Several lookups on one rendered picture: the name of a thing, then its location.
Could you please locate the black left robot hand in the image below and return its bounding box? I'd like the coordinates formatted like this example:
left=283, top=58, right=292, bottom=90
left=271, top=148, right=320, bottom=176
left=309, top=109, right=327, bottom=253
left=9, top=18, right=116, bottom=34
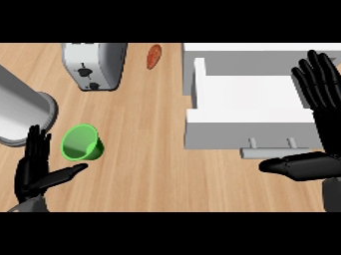
left=14, top=125, right=91, bottom=204

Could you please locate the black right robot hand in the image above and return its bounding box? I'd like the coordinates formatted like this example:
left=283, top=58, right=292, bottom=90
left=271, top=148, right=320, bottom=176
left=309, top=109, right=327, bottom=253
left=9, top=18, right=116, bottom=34
left=258, top=49, right=341, bottom=182

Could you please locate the green cup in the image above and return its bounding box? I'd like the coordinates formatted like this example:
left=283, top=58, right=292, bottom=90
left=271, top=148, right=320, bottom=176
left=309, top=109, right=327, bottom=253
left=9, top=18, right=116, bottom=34
left=61, top=123, right=107, bottom=162

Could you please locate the white open drawer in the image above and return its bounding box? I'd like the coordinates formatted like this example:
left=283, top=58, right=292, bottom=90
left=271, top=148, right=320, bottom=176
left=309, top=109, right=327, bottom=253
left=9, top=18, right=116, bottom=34
left=184, top=57, right=327, bottom=151

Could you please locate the white paper towel roll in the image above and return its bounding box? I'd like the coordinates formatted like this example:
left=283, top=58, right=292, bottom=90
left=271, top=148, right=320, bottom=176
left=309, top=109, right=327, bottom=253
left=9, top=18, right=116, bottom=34
left=0, top=51, right=61, bottom=148

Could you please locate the white cabinet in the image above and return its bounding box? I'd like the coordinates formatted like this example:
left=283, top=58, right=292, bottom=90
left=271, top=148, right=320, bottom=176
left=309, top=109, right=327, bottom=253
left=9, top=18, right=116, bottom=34
left=181, top=43, right=341, bottom=97

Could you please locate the silver toaster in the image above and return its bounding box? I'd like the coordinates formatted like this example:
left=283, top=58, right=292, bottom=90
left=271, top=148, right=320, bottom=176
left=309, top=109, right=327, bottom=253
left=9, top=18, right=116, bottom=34
left=61, top=43, right=130, bottom=93

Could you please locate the orange oval object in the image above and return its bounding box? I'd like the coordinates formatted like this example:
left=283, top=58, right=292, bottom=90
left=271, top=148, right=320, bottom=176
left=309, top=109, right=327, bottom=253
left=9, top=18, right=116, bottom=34
left=147, top=44, right=164, bottom=71

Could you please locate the grey drawer handle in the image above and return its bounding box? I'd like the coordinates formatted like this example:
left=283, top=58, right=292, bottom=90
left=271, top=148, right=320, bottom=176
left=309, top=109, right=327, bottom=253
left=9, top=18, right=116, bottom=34
left=240, top=137, right=312, bottom=160

